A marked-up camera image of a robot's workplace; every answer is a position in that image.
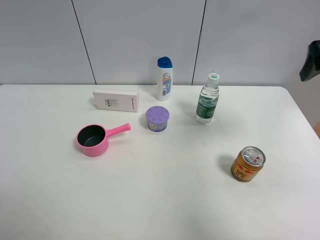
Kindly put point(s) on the white shampoo bottle blue cap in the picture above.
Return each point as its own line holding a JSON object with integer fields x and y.
{"x": 164, "y": 78}

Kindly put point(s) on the pink toy saucepan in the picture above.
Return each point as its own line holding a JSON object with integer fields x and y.
{"x": 94, "y": 139}

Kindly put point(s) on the purple lidded round container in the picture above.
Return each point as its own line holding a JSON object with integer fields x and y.
{"x": 157, "y": 118}

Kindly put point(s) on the clear water bottle green label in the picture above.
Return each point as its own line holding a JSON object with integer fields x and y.
{"x": 208, "y": 99}

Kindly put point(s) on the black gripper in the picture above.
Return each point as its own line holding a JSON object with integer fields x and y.
{"x": 311, "y": 67}

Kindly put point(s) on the gold energy drink can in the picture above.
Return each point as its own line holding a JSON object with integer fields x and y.
{"x": 247, "y": 164}

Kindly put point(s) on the white rectangular cardboard box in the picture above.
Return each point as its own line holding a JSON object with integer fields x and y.
{"x": 117, "y": 100}

